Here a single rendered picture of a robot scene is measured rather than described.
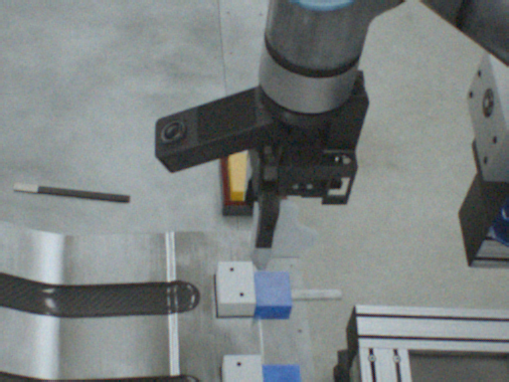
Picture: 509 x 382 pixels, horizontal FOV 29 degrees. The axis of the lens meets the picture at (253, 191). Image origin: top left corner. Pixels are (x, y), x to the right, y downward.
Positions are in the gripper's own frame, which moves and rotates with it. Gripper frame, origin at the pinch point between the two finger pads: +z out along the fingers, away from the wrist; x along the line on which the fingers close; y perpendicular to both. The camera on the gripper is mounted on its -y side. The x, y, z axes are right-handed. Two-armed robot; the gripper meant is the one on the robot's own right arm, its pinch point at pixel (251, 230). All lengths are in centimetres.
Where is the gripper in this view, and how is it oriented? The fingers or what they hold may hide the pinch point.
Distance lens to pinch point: 92.4
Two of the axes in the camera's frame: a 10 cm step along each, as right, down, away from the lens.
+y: 9.9, 0.0, 1.4
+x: -0.8, -7.9, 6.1
